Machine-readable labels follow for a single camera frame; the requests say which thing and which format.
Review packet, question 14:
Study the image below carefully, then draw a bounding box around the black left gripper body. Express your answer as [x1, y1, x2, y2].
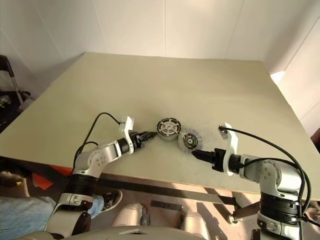
[129, 131, 143, 151]

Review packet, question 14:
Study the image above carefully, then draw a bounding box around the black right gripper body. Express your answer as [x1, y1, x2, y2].
[211, 147, 227, 173]

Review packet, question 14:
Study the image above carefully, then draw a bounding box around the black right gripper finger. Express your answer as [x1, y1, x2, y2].
[193, 154, 214, 164]
[191, 149, 214, 158]

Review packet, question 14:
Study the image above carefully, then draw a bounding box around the silver motor housing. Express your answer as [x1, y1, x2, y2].
[156, 117, 182, 142]

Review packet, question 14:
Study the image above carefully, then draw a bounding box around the black silver spoked rotor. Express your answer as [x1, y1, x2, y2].
[157, 118, 181, 137]

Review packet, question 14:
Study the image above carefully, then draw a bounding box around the black white sneaker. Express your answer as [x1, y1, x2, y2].
[101, 189, 124, 213]

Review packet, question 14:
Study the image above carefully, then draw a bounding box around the small table caster wheel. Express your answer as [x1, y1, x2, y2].
[228, 213, 242, 225]

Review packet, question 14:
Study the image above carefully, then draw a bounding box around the beige rounded robot leg cover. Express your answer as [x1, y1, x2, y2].
[113, 202, 146, 227]
[181, 209, 210, 233]

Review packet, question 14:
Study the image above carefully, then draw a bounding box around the grey robot torso top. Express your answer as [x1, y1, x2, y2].
[22, 224, 191, 240]

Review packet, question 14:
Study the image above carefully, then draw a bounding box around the black fabric-covered object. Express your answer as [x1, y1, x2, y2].
[311, 128, 320, 151]

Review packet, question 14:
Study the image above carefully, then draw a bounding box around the orange object under table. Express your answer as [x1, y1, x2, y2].
[32, 164, 73, 191]

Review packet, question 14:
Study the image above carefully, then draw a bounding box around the black cart with metal pole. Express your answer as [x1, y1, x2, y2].
[0, 54, 36, 127]

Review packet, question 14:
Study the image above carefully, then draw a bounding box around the bystander blue jeans leg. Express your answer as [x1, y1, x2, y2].
[0, 194, 105, 240]

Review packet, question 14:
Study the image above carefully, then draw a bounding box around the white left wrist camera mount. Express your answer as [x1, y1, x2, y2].
[118, 115, 136, 155]

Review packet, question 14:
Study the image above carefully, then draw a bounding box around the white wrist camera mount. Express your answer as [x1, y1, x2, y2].
[118, 115, 136, 155]
[219, 121, 240, 176]

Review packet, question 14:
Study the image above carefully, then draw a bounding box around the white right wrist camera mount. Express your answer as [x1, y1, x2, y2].
[219, 121, 240, 176]

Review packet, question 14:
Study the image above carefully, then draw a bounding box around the black metal table frame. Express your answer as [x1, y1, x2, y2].
[0, 156, 262, 221]

